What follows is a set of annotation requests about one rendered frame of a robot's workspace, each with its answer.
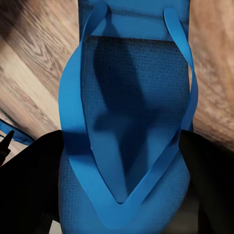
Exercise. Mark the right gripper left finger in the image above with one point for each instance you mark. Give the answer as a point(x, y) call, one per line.
point(25, 181)

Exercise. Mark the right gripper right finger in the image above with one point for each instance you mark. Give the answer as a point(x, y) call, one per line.
point(212, 172)

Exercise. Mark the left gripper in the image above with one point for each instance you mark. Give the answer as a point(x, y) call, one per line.
point(4, 144)

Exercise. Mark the sandal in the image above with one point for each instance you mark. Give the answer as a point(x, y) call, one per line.
point(123, 99)
point(19, 135)

